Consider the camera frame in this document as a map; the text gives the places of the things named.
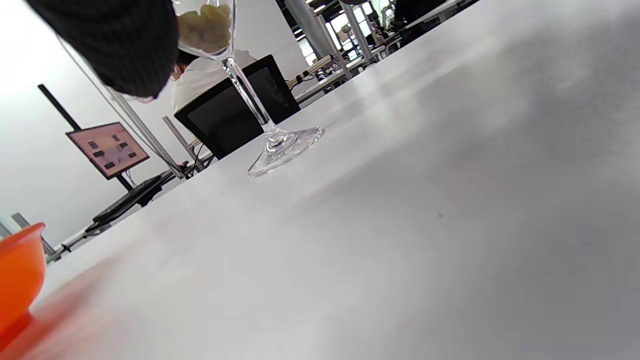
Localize black office chair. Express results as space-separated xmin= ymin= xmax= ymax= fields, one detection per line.
xmin=174 ymin=54 xmax=302 ymax=161

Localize beige snack pieces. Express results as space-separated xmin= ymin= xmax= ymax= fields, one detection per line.
xmin=177 ymin=4 xmax=232 ymax=54

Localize computer monitor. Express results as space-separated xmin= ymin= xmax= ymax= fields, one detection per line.
xmin=65 ymin=121 xmax=151 ymax=181

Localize clear wine glass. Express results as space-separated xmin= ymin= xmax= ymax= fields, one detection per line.
xmin=172 ymin=0 xmax=325 ymax=179

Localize silver metal frame pole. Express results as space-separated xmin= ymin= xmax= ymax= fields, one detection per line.
xmin=55 ymin=35 xmax=186 ymax=180

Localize short silver metal post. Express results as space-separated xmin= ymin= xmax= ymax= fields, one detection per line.
xmin=161 ymin=116 xmax=206 ymax=173

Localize black monitor stand pole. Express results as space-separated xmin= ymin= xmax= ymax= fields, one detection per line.
xmin=38 ymin=84 xmax=135 ymax=192

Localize grey round column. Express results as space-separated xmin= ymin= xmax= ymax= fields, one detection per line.
xmin=285 ymin=0 xmax=347 ymax=67

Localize white background desk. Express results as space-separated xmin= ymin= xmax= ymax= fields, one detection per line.
xmin=292 ymin=45 xmax=387 ymax=105

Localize orange bowl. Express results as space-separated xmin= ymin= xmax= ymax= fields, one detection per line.
xmin=0 ymin=222 xmax=47 ymax=351

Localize person's right hand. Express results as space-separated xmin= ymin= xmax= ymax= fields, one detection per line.
xmin=25 ymin=0 xmax=180 ymax=99

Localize black keyboard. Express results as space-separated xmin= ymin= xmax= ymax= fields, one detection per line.
xmin=92 ymin=171 xmax=176 ymax=224

